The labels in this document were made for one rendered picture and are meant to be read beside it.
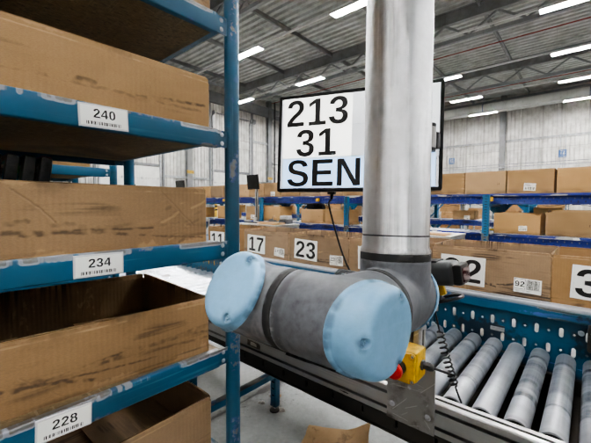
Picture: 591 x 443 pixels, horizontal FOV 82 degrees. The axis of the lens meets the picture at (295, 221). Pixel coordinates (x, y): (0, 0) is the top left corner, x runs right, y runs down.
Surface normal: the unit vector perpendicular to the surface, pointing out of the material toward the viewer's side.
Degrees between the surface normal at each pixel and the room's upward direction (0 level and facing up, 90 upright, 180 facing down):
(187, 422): 90
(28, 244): 92
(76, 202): 90
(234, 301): 60
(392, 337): 90
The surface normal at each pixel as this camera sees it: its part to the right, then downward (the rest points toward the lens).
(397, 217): -0.21, -0.01
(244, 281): -0.61, -0.47
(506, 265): -0.65, 0.04
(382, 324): 0.72, 0.04
